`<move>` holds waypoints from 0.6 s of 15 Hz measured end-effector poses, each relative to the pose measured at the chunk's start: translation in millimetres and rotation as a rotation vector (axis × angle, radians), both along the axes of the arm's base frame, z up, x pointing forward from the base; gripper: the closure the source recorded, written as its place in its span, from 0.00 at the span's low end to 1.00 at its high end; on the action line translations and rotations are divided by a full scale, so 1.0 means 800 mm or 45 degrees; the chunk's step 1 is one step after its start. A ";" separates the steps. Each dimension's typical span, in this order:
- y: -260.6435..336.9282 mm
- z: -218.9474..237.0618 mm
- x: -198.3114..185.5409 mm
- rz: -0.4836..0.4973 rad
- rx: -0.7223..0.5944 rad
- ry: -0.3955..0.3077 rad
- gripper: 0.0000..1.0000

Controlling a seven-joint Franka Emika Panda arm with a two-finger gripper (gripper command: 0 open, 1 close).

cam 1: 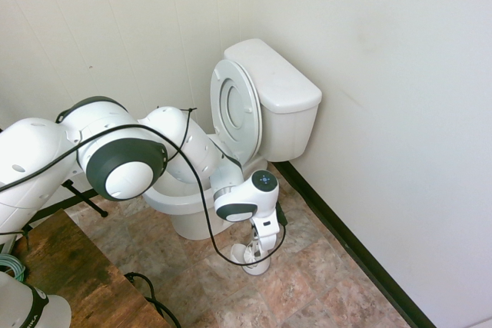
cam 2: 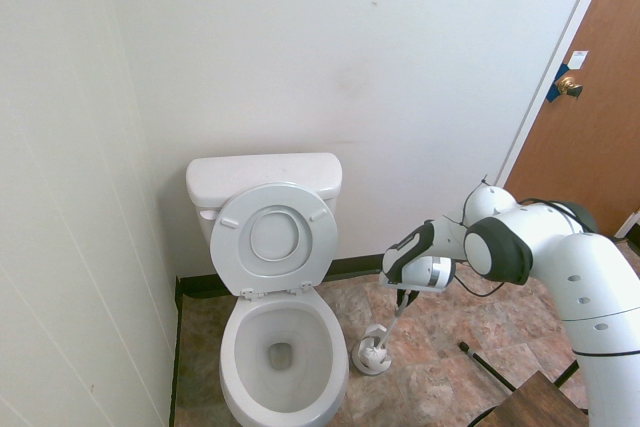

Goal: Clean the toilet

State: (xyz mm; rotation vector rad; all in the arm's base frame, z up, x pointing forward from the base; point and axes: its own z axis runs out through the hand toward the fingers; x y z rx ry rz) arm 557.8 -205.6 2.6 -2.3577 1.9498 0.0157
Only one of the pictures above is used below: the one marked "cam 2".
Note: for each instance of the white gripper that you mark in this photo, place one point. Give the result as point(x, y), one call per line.
point(400, 287)

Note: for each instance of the white toilet brush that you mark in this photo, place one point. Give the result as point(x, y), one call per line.
point(387, 329)

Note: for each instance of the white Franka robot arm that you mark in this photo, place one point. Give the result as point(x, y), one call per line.
point(575, 267)

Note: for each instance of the white toilet brush holder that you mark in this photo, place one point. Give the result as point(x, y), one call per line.
point(370, 364)

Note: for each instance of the white toilet bowl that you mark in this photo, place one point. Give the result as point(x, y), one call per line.
point(285, 397)

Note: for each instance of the white toilet seat and lid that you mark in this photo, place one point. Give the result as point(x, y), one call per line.
point(235, 257)

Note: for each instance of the white toilet tank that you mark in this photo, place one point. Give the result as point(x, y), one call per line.
point(260, 174)

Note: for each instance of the dark wooden table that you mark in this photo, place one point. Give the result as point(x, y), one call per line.
point(540, 402)

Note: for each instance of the white flush lever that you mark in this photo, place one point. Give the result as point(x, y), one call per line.
point(207, 214)

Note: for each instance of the brown wooden door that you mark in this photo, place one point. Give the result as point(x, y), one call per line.
point(595, 147)

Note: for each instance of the blue tape strip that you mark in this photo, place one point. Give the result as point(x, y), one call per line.
point(554, 92)

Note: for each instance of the brass door knob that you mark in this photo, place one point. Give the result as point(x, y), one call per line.
point(566, 84)

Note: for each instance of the white paper label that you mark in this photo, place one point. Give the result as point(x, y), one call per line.
point(578, 60)

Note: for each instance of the black camera tripod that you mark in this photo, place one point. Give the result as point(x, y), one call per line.
point(487, 367)

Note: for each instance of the white door frame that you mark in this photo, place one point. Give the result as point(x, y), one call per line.
point(565, 57)

